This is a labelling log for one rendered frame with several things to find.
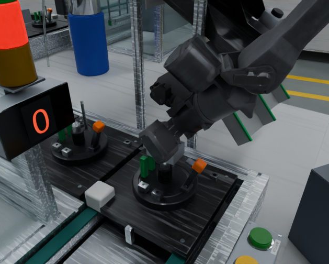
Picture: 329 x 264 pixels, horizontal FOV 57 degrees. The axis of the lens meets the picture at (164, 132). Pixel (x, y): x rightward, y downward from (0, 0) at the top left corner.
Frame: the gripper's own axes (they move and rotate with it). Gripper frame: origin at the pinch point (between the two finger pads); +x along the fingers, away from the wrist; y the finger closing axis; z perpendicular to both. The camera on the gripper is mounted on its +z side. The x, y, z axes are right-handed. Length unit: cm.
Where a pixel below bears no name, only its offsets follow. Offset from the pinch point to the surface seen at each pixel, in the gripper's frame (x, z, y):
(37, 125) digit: 0.3, 12.6, 19.6
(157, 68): 57, 18, -78
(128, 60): 71, 32, -80
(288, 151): 4, -31, -43
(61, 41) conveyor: 99, 65, -74
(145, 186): 8.0, -6.9, 5.3
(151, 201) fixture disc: 7.3, -9.6, 6.8
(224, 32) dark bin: -7.6, 9.3, -27.8
